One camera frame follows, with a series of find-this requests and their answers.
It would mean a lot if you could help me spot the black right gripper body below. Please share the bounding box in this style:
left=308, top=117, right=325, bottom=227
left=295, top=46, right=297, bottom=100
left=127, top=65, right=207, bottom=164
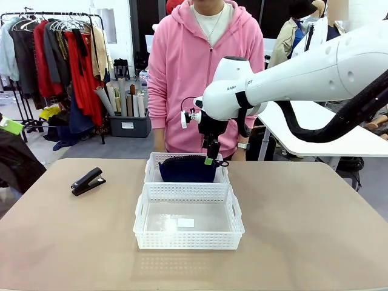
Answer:
left=198, top=112, right=229, bottom=143

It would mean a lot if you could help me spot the navy zipper pencil pouch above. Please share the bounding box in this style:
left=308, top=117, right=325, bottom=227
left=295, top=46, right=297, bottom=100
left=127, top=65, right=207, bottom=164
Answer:
left=158, top=155, right=230, bottom=184

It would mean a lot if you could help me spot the black stapler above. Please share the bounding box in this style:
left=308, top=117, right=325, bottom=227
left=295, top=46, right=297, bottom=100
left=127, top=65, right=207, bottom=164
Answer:
left=70, top=167, right=107, bottom=197

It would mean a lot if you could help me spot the person's right forearm pink sleeve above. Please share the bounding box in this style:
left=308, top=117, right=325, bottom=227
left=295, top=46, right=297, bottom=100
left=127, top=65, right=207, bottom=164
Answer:
left=147, top=86, right=169, bottom=130

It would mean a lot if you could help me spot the person's right hand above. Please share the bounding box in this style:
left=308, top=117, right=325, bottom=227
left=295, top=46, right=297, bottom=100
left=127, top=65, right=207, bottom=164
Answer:
left=153, top=128, right=167, bottom=153

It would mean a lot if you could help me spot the black cloth cover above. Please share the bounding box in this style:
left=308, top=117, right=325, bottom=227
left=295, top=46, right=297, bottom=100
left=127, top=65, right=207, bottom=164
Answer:
left=0, top=129, right=47, bottom=195

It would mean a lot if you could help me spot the yellow floor item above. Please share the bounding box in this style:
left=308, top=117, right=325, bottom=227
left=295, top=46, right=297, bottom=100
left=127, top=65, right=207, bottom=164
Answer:
left=39, top=105, right=63, bottom=121

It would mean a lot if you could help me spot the blue floor cloth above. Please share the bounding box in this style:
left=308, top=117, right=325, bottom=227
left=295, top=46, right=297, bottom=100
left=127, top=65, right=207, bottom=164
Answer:
left=53, top=139, right=74, bottom=152

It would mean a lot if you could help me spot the person in pink hoodie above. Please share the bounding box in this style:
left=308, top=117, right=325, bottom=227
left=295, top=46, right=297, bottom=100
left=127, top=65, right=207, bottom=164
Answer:
left=147, top=0, right=266, bottom=161

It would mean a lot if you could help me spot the white perforated plastic basket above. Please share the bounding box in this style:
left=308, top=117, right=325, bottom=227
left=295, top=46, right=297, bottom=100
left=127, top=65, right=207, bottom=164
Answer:
left=144, top=152, right=230, bottom=185
left=132, top=182, right=246, bottom=250

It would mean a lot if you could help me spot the red hanging jacket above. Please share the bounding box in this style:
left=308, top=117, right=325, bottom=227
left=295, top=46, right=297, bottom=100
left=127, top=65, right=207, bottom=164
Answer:
left=33, top=19, right=64, bottom=98

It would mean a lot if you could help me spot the dark grey hanging coat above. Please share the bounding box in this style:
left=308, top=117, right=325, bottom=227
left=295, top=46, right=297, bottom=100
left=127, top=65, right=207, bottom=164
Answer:
left=10, top=20, right=39, bottom=98

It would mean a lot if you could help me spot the navy hanging garment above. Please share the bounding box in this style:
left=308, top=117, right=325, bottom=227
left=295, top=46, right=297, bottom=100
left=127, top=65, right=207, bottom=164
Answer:
left=69, top=90, right=96, bottom=135

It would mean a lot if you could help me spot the light blue hanging garment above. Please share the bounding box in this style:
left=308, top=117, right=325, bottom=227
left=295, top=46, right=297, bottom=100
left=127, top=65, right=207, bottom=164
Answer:
left=0, top=16, right=21, bottom=82

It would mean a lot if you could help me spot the grey storage bin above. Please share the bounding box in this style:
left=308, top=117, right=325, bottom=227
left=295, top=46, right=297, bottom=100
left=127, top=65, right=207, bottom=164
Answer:
left=109, top=110, right=152, bottom=139

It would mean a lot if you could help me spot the grey hanging jacket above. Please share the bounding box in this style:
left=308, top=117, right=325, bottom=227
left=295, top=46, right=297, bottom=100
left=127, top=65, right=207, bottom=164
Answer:
left=44, top=20, right=72, bottom=86

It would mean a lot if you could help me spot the red hanging dress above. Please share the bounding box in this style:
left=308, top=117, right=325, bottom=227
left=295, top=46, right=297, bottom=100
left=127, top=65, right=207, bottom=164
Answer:
left=64, top=30, right=106, bottom=127

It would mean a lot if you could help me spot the brown cardboard tube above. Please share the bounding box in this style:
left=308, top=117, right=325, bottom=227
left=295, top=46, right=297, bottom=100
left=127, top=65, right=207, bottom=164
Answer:
left=129, top=84, right=137, bottom=118

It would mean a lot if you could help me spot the tall grey tube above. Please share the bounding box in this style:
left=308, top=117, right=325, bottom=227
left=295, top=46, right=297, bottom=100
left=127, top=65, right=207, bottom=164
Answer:
left=117, top=78, right=129, bottom=118

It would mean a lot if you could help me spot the grey leaning paper roll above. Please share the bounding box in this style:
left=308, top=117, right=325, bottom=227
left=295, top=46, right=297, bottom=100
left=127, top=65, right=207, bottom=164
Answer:
left=94, top=85, right=116, bottom=118

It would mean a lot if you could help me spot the beige paper roll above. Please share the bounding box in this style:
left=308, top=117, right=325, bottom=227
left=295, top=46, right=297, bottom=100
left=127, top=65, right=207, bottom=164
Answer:
left=105, top=81, right=118, bottom=114

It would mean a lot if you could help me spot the black background bag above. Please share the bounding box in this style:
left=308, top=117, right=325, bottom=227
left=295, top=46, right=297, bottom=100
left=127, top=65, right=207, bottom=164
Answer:
left=113, top=58, right=132, bottom=81

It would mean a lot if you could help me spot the beige hanging garment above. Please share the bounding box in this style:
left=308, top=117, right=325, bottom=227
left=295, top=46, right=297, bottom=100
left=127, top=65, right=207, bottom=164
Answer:
left=90, top=25, right=113, bottom=81

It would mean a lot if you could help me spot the mannequin in beige trench coat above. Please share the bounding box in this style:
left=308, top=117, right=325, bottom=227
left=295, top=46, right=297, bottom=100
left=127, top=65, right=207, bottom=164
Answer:
left=267, top=0, right=307, bottom=69

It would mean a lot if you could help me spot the black clothes rack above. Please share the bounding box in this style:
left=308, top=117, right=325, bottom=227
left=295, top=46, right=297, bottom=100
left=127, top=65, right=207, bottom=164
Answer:
left=0, top=11, right=106, bottom=145

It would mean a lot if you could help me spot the black tripod pole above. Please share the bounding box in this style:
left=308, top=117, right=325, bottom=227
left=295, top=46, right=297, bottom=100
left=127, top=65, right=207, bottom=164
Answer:
left=304, top=23, right=317, bottom=53

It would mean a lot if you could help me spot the white side table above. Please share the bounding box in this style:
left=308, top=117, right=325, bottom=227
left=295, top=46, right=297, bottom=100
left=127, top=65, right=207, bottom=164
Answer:
left=257, top=101, right=388, bottom=162

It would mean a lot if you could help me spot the black floor equipment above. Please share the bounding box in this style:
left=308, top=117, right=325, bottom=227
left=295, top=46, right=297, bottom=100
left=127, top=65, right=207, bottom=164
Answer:
left=335, top=156, right=365, bottom=192

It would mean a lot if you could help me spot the mannequin in white coat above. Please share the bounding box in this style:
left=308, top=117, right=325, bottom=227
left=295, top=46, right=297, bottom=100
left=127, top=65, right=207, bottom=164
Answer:
left=290, top=16, right=329, bottom=59

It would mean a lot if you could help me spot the figure in navy top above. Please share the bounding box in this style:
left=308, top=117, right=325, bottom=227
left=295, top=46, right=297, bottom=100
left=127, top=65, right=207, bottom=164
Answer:
left=326, top=0, right=349, bottom=41

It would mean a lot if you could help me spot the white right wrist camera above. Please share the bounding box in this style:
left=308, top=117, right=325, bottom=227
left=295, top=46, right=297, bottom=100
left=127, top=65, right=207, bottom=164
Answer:
left=181, top=110, right=201, bottom=130

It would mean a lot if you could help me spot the black right arm cable sleeve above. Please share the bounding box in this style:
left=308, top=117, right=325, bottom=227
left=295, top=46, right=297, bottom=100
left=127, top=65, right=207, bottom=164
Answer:
left=235, top=77, right=388, bottom=144

